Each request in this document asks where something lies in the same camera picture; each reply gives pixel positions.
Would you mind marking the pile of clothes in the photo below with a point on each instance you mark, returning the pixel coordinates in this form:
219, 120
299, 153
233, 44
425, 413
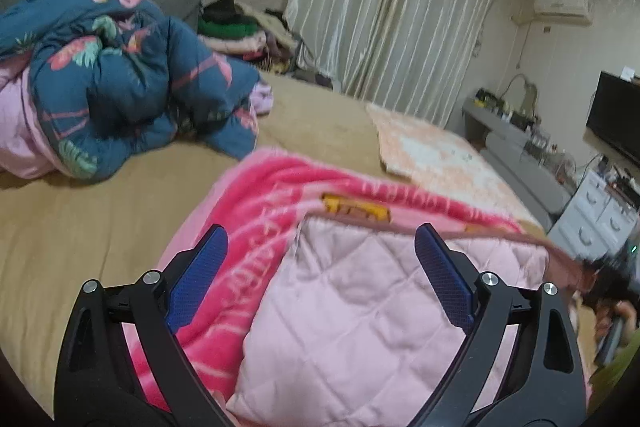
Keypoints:
235, 32

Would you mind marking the person's right hand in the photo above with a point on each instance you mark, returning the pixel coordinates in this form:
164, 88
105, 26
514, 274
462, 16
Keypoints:
625, 312

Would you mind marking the white air conditioner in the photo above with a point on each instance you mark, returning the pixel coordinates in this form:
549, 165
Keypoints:
562, 7

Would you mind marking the white drawer cabinet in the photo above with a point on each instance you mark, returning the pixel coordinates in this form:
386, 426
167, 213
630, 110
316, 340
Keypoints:
590, 217

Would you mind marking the tan bed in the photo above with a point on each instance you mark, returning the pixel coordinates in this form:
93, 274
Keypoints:
100, 217

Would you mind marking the grey desk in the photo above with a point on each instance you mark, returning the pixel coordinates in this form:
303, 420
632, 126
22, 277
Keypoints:
520, 157

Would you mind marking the cream curtain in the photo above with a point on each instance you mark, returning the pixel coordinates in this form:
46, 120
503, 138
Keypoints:
390, 7

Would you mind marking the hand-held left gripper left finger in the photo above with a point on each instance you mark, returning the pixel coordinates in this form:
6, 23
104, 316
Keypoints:
197, 279

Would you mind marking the peach patterned mat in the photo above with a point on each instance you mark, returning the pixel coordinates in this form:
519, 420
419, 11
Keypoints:
440, 157

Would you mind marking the dark blue floral duvet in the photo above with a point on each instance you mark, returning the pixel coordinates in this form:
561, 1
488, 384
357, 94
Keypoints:
125, 77

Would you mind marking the pink printed blanket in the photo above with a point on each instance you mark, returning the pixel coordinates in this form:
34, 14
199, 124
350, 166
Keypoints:
270, 197

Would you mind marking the pink quilted jacket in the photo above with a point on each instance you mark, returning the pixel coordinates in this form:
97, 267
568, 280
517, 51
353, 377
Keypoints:
350, 307

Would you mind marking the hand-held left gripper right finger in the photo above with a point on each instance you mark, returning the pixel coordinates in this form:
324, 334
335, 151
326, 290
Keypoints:
445, 277

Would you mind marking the arched desk mirror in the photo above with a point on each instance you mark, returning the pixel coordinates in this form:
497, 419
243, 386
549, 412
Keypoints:
517, 79

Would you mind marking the black television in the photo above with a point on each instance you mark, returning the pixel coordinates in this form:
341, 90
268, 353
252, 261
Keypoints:
615, 117

